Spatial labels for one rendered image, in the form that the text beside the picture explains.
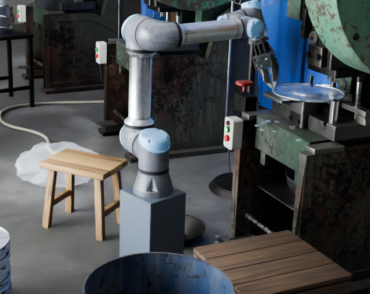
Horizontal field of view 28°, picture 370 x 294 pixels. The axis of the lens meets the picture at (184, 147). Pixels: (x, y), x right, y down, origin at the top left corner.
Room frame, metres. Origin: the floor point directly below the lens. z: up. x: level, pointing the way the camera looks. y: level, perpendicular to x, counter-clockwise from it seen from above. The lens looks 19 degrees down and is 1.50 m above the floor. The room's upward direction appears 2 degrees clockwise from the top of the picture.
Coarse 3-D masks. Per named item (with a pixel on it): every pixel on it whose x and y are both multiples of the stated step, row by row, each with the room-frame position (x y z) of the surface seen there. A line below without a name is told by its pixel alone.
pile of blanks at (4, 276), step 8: (8, 248) 2.44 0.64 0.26; (0, 256) 2.38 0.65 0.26; (8, 256) 2.45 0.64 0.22; (0, 264) 2.38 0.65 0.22; (8, 264) 2.43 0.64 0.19; (0, 272) 2.38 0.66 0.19; (8, 272) 2.44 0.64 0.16; (0, 280) 2.37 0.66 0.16; (8, 280) 2.43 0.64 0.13; (0, 288) 2.37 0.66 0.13; (8, 288) 2.43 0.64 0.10
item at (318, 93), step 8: (280, 88) 2.95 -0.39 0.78; (288, 88) 2.95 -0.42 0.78; (296, 88) 2.96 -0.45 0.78; (304, 88) 2.94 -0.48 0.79; (312, 88) 2.97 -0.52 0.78; (320, 88) 2.97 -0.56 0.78; (328, 88) 2.98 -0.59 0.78; (280, 96) 2.81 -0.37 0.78; (288, 96) 2.81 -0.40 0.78; (296, 96) 2.82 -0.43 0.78; (304, 96) 2.82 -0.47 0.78; (312, 96) 2.82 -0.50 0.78; (320, 96) 2.83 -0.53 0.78; (328, 96) 2.84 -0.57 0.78; (336, 96) 2.84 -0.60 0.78
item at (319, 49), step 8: (312, 32) 2.94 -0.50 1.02; (312, 40) 2.94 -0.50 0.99; (320, 40) 2.91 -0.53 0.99; (312, 48) 2.90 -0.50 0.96; (320, 48) 2.86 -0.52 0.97; (312, 56) 2.90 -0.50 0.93; (320, 56) 2.85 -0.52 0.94; (328, 56) 2.86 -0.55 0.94; (312, 64) 2.90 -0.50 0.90; (320, 64) 2.85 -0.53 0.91; (328, 64) 2.85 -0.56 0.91; (336, 64) 2.85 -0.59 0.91; (344, 64) 2.87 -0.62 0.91
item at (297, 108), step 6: (270, 96) 2.82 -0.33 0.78; (276, 96) 2.82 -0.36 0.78; (282, 102) 2.75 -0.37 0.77; (288, 102) 2.76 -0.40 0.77; (294, 102) 2.77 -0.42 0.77; (300, 102) 2.84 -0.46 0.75; (306, 102) 2.83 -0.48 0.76; (294, 108) 2.87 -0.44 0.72; (300, 108) 2.84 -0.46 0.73; (306, 108) 2.83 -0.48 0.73; (312, 108) 2.84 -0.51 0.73; (294, 114) 2.87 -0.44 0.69; (300, 114) 2.83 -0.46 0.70; (306, 114) 2.83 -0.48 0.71; (294, 120) 2.86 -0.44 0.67; (300, 120) 2.83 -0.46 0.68; (306, 120) 2.83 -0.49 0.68; (300, 126) 2.83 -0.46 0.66
